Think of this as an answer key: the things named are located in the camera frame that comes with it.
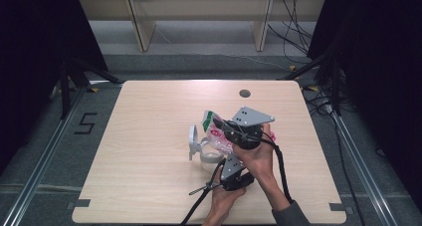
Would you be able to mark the black metal stand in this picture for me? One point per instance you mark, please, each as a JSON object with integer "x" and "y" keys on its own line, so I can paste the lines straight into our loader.
{"x": 335, "y": 86}
{"x": 65, "y": 90}

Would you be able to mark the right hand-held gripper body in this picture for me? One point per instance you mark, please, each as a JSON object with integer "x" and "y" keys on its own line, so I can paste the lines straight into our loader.
{"x": 250, "y": 116}

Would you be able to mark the clear jar with white lid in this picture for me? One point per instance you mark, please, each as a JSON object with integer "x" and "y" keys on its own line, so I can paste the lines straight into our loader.
{"x": 210, "y": 158}

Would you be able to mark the grey table bracket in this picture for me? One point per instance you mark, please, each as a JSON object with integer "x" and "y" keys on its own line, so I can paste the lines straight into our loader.
{"x": 79, "y": 203}
{"x": 340, "y": 207}

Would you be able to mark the person's left hand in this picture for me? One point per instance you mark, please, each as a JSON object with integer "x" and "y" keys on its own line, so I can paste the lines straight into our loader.
{"x": 222, "y": 199}

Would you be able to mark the yellow tape piece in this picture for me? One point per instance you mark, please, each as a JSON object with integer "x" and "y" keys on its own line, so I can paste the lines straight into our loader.
{"x": 292, "y": 67}
{"x": 95, "y": 90}
{"x": 313, "y": 88}

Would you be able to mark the aluminium floor rail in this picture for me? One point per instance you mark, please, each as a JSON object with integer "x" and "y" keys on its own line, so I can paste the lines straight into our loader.
{"x": 361, "y": 166}
{"x": 40, "y": 166}

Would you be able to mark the person's right hand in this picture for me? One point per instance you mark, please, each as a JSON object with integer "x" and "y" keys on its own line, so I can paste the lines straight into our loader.
{"x": 260, "y": 159}

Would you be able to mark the dark curtain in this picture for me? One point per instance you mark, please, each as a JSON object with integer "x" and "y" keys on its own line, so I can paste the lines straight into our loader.
{"x": 381, "y": 70}
{"x": 30, "y": 70}

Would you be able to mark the pink and white snack bag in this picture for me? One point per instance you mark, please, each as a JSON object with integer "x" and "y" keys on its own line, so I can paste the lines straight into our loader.
{"x": 214, "y": 139}

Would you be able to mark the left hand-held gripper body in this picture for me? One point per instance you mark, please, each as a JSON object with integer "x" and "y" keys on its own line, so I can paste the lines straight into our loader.
{"x": 230, "y": 168}

